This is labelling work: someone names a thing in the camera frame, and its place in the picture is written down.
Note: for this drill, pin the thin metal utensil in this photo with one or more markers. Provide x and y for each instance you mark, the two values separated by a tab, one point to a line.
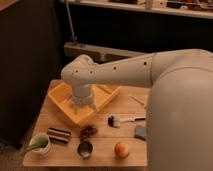
135	99

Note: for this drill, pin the black brush white handle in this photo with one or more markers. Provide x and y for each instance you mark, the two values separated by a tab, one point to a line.
114	121

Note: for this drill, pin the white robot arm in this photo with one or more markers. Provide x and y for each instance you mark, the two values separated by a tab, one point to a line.
179	119

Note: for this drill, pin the small metal cup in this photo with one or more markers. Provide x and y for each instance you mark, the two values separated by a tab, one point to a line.
85	149

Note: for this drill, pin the grey metal rail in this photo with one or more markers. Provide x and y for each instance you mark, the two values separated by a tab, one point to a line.
98	53

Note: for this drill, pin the metal pole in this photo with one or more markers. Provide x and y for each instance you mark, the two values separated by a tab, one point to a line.
74	38

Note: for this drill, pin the blue grey sponge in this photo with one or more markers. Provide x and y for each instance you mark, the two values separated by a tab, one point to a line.
140	132

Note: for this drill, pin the orange peach fruit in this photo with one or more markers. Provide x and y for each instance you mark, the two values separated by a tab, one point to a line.
122	150

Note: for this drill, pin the background shelf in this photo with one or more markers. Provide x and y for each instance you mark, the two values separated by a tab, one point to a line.
188	8

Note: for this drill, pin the striped red black block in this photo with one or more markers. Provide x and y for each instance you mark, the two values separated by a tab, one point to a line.
59	135

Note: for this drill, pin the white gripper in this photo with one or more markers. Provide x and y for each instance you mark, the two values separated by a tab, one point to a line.
82	95

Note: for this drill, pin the yellow plastic tray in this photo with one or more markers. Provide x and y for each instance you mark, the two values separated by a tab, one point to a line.
81	110

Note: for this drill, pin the green utensil in mug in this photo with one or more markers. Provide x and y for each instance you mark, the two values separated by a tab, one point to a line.
38	145

